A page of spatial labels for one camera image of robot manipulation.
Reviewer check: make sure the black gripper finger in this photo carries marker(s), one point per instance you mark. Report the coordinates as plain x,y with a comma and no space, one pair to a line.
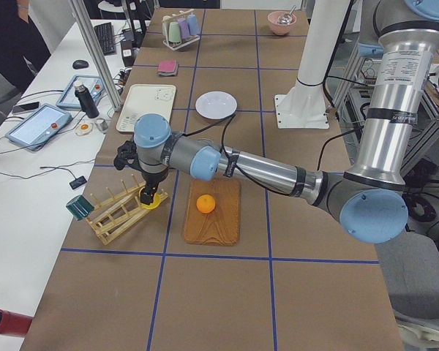
147,194

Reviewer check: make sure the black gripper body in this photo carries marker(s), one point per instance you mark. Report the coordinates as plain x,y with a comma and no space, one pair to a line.
153,179

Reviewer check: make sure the orange fruit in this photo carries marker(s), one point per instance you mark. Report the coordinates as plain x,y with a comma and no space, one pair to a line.
205,204

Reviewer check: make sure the white round plate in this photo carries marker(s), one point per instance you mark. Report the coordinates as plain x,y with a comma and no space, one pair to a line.
216,105

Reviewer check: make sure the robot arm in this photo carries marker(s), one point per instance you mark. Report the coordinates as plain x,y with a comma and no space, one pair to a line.
366,199

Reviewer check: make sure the cream bear tray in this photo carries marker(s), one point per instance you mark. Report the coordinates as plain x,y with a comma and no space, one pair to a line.
143,99

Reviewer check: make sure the yellow plastic cup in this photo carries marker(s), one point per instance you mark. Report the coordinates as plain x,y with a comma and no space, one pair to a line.
157,202

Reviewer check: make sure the wooden dish rack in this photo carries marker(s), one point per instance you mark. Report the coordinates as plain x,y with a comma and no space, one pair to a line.
121,211

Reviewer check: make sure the dark green cup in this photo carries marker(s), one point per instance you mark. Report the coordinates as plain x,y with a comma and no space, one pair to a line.
79,207

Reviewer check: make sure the small metal cup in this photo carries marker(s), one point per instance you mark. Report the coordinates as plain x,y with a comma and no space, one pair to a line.
101,124

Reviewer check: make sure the wooden cutting board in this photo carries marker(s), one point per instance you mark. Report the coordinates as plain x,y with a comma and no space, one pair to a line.
222,226

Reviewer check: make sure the fried egg toy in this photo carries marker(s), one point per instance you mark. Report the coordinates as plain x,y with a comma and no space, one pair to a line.
84,129

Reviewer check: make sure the black water bottle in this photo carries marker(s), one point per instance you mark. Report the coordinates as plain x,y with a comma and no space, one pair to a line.
85,99

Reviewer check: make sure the teach pendant tablet far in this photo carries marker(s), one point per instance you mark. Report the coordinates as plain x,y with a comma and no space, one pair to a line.
91,84

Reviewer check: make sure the teach pendant tablet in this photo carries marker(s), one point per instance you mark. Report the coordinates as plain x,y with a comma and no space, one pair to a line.
91,84
39,127

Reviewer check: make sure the pink and grey folded cloth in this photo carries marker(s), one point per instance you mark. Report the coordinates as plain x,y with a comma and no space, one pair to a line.
167,68

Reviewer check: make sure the teach pendant tablet near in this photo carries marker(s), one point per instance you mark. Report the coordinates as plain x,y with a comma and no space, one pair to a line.
39,127

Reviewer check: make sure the black computer mouse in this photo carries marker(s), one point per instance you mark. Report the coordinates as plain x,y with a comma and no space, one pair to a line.
80,64

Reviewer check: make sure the green plastic cup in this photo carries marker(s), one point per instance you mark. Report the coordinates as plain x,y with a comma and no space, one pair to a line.
174,35

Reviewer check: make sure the purple plastic cup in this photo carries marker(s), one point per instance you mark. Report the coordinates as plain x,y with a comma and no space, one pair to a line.
184,28

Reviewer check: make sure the black keyboard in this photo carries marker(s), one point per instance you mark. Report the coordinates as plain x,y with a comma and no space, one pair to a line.
105,37

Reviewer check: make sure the blue plastic cup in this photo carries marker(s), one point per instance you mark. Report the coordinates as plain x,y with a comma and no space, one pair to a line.
193,26

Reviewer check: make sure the red cylinder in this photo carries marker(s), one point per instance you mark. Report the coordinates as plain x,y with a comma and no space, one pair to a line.
14,324

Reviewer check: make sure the pink bowl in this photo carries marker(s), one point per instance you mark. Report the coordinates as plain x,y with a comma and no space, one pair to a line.
277,28

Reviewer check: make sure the metal scoop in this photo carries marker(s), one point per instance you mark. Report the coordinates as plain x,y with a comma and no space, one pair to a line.
287,17

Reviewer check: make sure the grey office chair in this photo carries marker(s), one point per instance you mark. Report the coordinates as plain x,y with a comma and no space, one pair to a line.
410,267

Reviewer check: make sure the aluminium frame post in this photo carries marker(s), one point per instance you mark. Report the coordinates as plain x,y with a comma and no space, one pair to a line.
83,21

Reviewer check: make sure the white wire cup rack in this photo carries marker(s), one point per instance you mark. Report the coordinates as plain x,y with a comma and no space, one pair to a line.
174,17

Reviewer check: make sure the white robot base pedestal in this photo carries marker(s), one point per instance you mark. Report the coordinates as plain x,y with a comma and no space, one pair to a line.
304,106

